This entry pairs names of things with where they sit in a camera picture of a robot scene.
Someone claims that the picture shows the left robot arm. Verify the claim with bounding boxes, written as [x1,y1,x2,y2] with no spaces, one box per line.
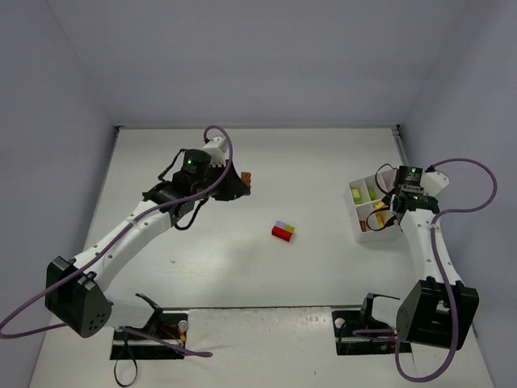
[44,145,248,338]

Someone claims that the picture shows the brown plate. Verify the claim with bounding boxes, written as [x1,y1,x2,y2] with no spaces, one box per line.
[241,171,252,191]

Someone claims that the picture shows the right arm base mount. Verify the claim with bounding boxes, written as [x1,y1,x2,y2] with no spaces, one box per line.
[331,293,401,356]

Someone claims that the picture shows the light green lego brick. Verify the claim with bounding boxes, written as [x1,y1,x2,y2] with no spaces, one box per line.
[351,188,363,205]

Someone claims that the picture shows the white divided container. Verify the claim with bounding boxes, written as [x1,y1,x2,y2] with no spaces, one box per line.
[344,167,402,243]

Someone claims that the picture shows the dark green lego brick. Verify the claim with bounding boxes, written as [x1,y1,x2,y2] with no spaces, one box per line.
[368,188,377,200]

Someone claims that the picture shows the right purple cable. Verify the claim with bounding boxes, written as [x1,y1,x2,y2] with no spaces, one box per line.
[351,158,498,383]

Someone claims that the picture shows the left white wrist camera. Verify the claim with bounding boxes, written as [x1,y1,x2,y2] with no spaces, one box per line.
[203,137,229,167]

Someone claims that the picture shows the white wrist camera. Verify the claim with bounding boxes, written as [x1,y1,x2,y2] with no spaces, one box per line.
[420,165,450,197]
[203,137,229,167]

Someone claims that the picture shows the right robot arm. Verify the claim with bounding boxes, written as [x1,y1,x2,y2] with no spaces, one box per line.
[357,166,479,351]

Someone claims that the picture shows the red long lego brick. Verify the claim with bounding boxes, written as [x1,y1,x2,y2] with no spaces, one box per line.
[271,226,294,243]

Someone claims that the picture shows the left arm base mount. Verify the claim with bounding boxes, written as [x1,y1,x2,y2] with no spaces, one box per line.
[109,293,191,385]

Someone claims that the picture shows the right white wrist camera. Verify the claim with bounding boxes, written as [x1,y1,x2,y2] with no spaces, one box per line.
[420,165,450,197]

